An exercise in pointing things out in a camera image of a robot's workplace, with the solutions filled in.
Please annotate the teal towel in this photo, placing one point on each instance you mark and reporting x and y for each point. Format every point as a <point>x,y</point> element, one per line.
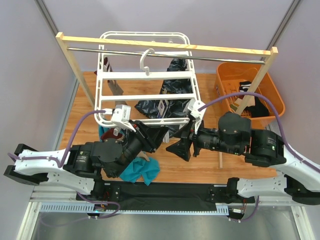
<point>142,166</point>

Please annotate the wooden clothes rack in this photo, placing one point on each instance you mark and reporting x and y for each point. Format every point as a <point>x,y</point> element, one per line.
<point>105,45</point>

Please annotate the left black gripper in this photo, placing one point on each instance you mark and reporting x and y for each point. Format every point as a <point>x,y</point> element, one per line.
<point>146,136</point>

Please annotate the beige maroon-cuffed sock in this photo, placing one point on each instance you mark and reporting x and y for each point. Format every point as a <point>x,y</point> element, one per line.
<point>107,133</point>
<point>105,66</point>

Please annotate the white plastic clip hanger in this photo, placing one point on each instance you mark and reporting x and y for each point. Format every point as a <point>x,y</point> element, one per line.
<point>146,85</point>

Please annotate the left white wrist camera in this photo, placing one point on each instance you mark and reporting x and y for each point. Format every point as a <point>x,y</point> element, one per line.
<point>120,116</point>

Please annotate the dark patterned shorts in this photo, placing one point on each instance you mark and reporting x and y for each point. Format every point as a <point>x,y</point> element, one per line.
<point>167,108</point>

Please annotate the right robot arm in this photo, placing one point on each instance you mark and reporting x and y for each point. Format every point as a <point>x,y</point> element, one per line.
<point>260,147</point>

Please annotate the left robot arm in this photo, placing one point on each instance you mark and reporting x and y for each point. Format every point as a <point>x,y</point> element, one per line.
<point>79,167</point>

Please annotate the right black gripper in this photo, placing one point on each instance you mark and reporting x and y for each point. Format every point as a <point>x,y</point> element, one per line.
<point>189,140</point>

